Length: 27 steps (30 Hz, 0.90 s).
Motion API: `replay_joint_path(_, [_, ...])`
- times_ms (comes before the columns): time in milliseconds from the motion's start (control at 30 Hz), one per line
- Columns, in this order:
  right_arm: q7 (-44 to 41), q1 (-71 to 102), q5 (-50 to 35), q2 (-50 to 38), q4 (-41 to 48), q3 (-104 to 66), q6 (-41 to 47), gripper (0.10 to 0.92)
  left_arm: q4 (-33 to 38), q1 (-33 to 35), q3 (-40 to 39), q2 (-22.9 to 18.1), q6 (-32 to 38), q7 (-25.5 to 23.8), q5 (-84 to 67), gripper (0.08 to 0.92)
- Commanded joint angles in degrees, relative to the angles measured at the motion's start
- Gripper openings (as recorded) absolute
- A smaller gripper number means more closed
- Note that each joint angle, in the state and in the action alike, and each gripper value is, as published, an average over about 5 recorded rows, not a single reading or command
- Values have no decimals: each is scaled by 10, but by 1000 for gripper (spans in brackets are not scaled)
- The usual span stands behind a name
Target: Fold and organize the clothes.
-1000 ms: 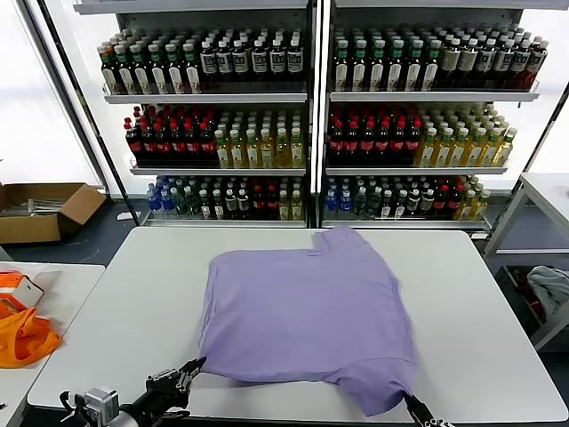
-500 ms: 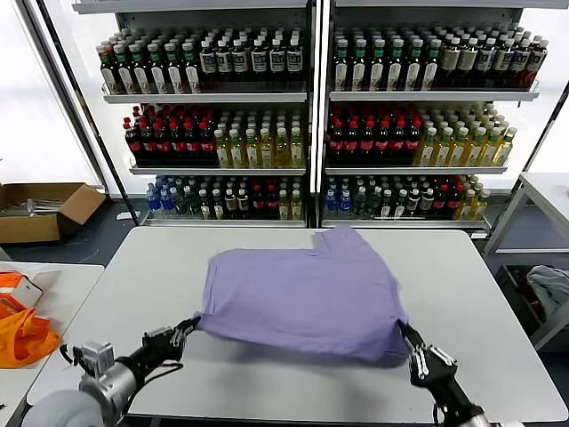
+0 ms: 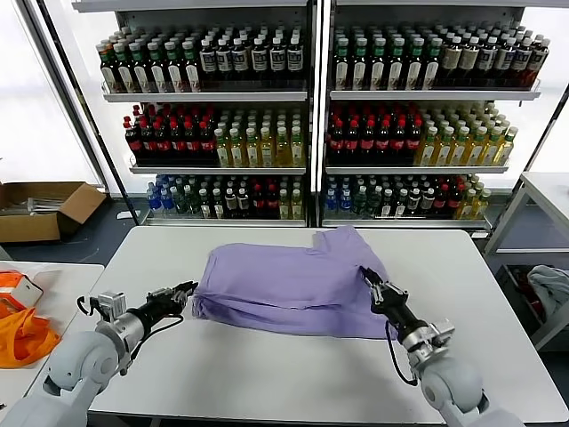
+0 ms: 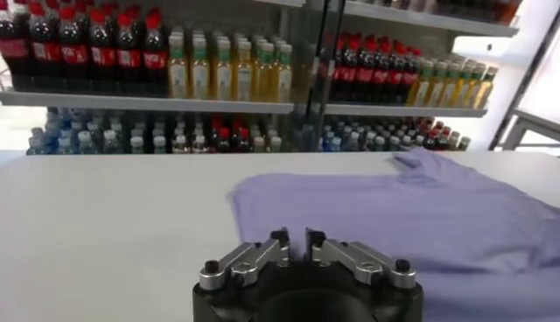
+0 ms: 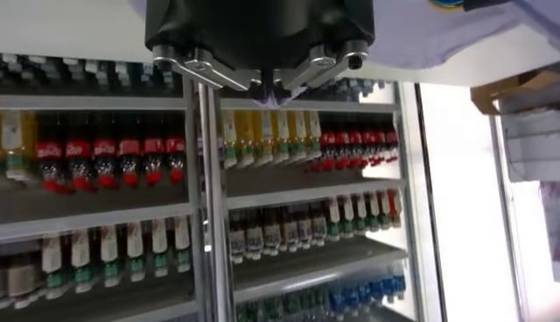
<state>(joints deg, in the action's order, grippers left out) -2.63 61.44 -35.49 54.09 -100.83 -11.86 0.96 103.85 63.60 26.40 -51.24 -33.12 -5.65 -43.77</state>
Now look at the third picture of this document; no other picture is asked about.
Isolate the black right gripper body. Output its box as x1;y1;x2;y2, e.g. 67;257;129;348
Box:
372;286;423;343

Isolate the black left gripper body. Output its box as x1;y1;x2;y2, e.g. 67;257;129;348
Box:
126;286;181;328

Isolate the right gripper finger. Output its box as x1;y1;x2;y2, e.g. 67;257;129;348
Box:
359;266;377;303
365;266;392;294

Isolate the purple t-shirt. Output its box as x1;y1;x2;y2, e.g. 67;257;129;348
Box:
191;224;404;342

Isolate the red cap cola bottle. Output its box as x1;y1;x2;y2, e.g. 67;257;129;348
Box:
389;118;408;166
124;117;142;166
140;118;157;166
328;118;346;166
405;117;423;166
265;185;280;220
252;185;267;220
434;184;450;219
344;119;360;166
198;119;217;166
155;119;172;166
358;119;376;166
374;119;391;166
447;184;464;219

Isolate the dark storage bin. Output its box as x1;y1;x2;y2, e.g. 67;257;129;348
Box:
494;264;569;339

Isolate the orange and white carton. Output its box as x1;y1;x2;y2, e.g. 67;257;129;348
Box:
0;271;45;319

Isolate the orange cloth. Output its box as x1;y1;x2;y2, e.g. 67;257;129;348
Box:
0;306;62;369

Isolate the red cloth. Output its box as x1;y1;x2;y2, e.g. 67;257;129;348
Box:
510;269;547;322

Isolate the clear plastic packet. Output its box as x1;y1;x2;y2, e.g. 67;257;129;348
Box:
25;197;75;218

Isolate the brown cardboard box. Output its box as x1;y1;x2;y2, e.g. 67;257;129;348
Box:
0;181;108;245

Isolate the grey white crumpled cloth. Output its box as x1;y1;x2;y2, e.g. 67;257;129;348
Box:
526;265;569;318

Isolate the grey metal bottle shelf unit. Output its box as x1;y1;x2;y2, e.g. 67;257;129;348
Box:
73;0;319;229
317;0;543;230

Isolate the green cap dark tea bottle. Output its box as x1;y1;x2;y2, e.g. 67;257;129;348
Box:
113;43;134;95
128;43;150;95
181;40;201;93
164;41;184;94
351;38;370;93
421;38;443;93
333;38;352;93
146;42;167;94
369;38;388;93
387;38;405;93
405;38;424;93

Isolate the white label dark drink bottle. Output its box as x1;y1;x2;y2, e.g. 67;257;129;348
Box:
231;38;251;93
524;40;550;89
475;37;499;89
285;37;305;93
250;37;268;93
198;38;218;93
509;39;533;89
492;38;517;89
215;38;234;93
268;37;287;93

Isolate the orange label tea bottle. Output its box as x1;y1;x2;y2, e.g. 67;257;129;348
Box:
98;42;119;95

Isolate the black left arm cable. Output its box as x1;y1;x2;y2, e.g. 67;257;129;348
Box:
118;312;184;377

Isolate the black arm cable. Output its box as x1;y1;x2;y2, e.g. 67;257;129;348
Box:
118;312;184;377
384;319;421;387

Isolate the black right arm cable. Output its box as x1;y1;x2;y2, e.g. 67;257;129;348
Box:
384;319;421;387

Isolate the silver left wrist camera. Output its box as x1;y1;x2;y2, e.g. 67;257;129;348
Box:
91;291;129;324

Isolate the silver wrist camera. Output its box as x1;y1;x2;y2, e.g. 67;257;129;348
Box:
427;318;457;349
91;291;129;324

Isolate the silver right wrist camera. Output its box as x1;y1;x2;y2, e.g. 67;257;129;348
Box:
427;318;457;349

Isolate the white metal frame table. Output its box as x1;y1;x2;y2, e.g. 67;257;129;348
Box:
482;172;569;352

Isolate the black window post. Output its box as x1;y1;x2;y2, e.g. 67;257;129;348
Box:
37;0;141;226

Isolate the dark window post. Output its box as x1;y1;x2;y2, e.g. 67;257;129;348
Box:
522;82;569;174

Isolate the grey window post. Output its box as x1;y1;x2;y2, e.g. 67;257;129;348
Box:
20;0;108;192

